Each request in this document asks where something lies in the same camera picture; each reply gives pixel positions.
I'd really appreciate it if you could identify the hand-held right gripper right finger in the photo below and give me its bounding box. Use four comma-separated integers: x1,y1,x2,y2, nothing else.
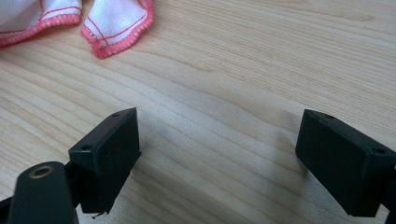
294,108,396,217

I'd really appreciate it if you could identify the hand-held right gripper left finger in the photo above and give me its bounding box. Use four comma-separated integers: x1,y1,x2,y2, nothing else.
68,107,142,216

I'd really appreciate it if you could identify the white cloth with pink edge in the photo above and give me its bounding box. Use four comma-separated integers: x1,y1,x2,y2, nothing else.
0,0,155,60

